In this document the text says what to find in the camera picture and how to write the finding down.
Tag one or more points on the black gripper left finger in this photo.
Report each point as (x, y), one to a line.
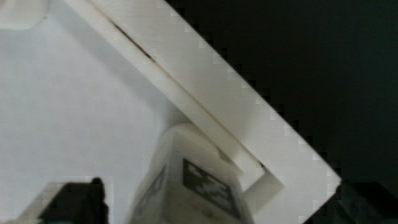
(69, 204)

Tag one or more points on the white U-shaped obstacle fence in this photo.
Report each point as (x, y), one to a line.
(300, 180)

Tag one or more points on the white square table top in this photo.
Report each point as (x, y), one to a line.
(90, 104)

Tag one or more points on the white table leg with tag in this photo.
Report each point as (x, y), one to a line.
(191, 192)

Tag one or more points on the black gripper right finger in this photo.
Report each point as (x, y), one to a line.
(367, 204)

